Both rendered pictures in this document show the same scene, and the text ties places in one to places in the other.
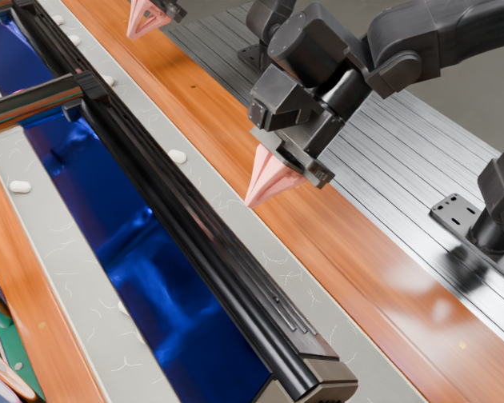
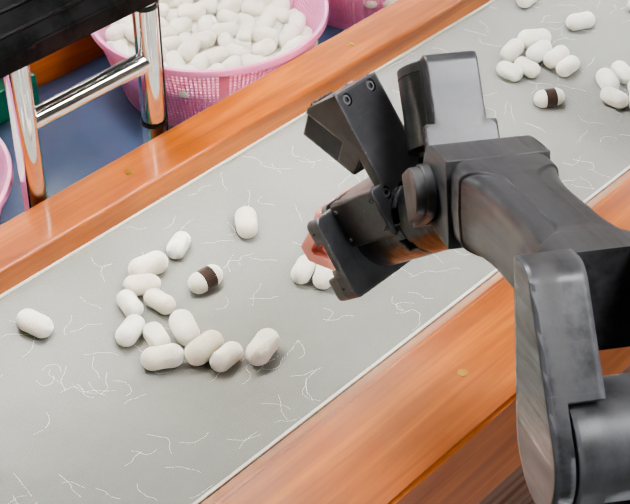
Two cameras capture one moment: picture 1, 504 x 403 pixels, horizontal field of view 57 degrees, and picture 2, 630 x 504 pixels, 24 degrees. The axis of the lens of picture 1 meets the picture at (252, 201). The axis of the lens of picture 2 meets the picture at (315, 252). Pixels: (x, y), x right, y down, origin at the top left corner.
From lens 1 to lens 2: 0.93 m
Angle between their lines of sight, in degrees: 54
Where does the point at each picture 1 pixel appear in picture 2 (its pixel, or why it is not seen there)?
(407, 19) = (488, 146)
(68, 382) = (60, 213)
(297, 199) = (429, 377)
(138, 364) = (103, 278)
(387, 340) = not seen: outside the picture
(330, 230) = (370, 426)
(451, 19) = (470, 167)
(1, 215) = (286, 89)
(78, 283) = (211, 195)
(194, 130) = not seen: hidden behind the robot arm
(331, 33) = (428, 89)
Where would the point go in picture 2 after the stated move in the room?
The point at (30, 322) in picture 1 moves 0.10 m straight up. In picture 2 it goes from (131, 162) to (123, 73)
